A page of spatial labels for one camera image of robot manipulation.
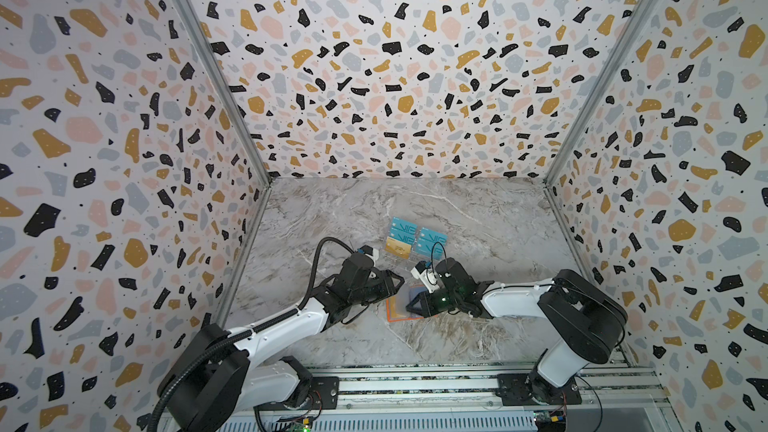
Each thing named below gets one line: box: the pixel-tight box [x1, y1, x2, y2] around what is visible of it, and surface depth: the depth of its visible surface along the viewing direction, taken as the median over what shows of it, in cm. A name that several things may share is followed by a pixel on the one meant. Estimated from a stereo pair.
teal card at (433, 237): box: [419, 227, 448, 247], surface depth 96 cm
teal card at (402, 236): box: [388, 228, 417, 246], surface depth 97 cm
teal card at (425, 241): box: [415, 231, 448, 259], surface depth 96 cm
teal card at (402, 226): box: [390, 216, 419, 238], surface depth 98 cm
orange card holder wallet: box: [386, 285, 427, 323], surface depth 88 cm
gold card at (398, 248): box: [385, 236, 412, 259], surface depth 99 cm
